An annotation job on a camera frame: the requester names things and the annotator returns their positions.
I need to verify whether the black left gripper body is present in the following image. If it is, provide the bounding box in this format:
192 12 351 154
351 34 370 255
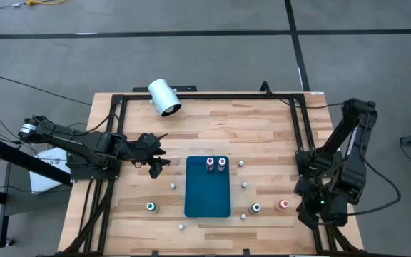
130 132 169 179

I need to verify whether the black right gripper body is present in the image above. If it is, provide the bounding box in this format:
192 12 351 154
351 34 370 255
303 191 350 228

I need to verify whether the teal plastic bin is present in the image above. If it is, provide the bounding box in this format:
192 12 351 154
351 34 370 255
183 155 232 219

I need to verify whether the white cylinder lamp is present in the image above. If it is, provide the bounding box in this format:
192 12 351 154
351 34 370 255
147 78 183 118

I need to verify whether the white paper sheet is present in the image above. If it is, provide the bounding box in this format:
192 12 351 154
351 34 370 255
29 147 73 195

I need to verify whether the black desk beam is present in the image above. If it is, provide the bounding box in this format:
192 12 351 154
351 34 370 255
0 137 73 186

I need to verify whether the black aluminium table frame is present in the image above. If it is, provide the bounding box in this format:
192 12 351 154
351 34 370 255
57 92 365 257

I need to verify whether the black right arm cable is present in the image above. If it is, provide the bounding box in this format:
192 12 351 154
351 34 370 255
260 81 402 218

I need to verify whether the black floor cable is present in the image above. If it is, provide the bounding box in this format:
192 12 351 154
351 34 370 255
0 76 93 106

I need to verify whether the yellow floor cable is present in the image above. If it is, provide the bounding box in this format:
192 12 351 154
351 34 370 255
26 0 67 6

